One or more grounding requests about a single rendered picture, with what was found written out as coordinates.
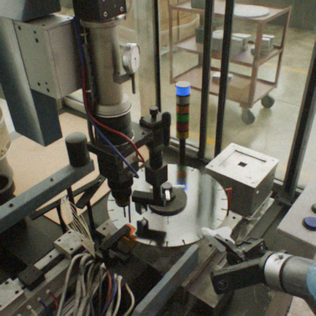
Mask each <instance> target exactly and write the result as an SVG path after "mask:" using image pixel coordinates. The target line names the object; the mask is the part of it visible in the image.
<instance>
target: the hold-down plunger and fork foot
mask: <svg viewBox="0 0 316 316"><path fill-rule="evenodd" d="M131 201H132V202H134V203H135V211H136V212H137V213H139V214H140V215H141V206H143V207H144V208H145V209H146V211H148V204H150V205H154V206H158V207H164V205H165V203H166V201H167V195H166V194H162V187H161V186H159V187H157V188H154V187H152V193H151V192H147V191H138V190H134V192H133V193H132V195H131Z"/></svg>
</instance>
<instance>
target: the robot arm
mask: <svg viewBox="0 0 316 316"><path fill-rule="evenodd" d="M201 230H202V234H203V236H205V238H207V239H208V240H209V241H210V242H211V243H214V244H215V246H216V247H217V249H218V250H219V251H220V252H223V251H226V252H228V254H227V255H226V258H225V259H226V260H227V261H228V265H229V267H224V268H223V269H220V270H215V271H213V272H211V273H210V279H211V282H212V286H213V288H214V292H215V293H217V294H218V295H219V294H224V293H229V292H231V291H236V290H239V289H243V288H245V287H248V286H252V285H257V284H259V283H263V284H264V285H266V286H269V287H270V288H272V289H274V290H277V291H280V292H282V293H286V294H290V295H293V296H295V297H298V298H300V299H303V300H304V301H305V302H306V303H307V304H308V306H309V308H310V309H311V311H312V312H313V313H314V315H315V316H316V260H312V259H306V258H302V257H300V256H294V255H290V254H288V252H287V251H286V250H281V251H280V252H273V251H269V249H268V246H266V244H265V241H264V239H259V238H252V237H247V238H245V239H244V240H242V241H240V242H239V243H238V244H236V245H235V242H234V241H233V240H232V239H231V238H230V235H231V232H232V230H231V229H230V228H228V227H223V228H220V229H218V230H210V229H208V228H202V229H201ZM250 239H254V240H257V241H255V242H253V241H249V240H250ZM264 248H265V249H264Z"/></svg>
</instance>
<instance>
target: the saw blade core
mask: <svg viewBox="0 0 316 316"><path fill-rule="evenodd" d="M141 170H142V171H143V172H142V171H141ZM137 173H138V175H139V179H137V178H133V179H134V184H133V186H132V187H131V190H132V193H133V192H134V190H138V191H147V192H150V190H149V187H152V186H151V185H150V184H149V183H148V182H146V177H145V168H141V169H139V171H138V172H137ZM203 175H204V176H203ZM168 182H170V183H171V184H173V185H174V186H176V185H184V186H185V188H184V189H183V190H184V191H185V192H186V193H187V197H188V202H187V204H186V205H185V207H184V208H183V209H182V210H181V211H179V212H176V213H172V214H162V213H158V212H156V211H153V210H152V209H151V208H150V207H149V205H148V211H145V213H143V214H141V215H140V214H139V213H137V212H136V211H135V203H134V202H132V201H131V197H130V215H131V223H129V218H128V205H127V207H126V208H125V210H126V216H127V217H126V218H125V217H124V211H123V208H121V207H118V205H117V204H116V203H115V199H114V198H113V197H112V195H111V192H110V194H109V198H108V202H107V210H108V213H109V217H110V220H111V222H112V223H113V224H114V225H115V227H116V228H117V229H118V230H119V229H120V228H121V227H122V226H123V225H124V224H127V223H129V224H130V225H132V226H134V227H135V228H136V231H135V232H134V233H132V234H131V235H128V238H130V239H132V240H133V239H135V241H137V242H139V243H143V244H148V245H149V243H150V241H151V243H150V245H151V246H162V247H167V242H168V247H172V246H182V245H184V243H185V244H191V243H194V242H197V241H200V240H201V239H204V238H205V236H203V234H202V230H201V229H202V228H208V229H209V228H210V229H211V230H216V229H217V228H218V227H219V226H220V225H221V223H222V221H223V220H224V218H225V215H226V212H227V210H228V200H227V197H226V194H224V195H220V194H222V193H225V192H224V190H223V188H222V187H221V186H220V184H219V183H218V182H217V181H215V180H214V179H213V178H212V177H211V176H209V175H208V174H207V173H206V174H205V173H204V172H202V171H200V170H198V169H195V168H194V169H193V168H191V167H187V166H181V168H180V165H168ZM112 200H113V201H112ZM222 209H223V210H222ZM112 210H114V211H112ZM217 219H219V220H217ZM116 220H117V221H116ZM198 235H199V237H198ZM136 236H137V237H136ZM199 238H200V239H199ZM183 241H184V243H183Z"/></svg>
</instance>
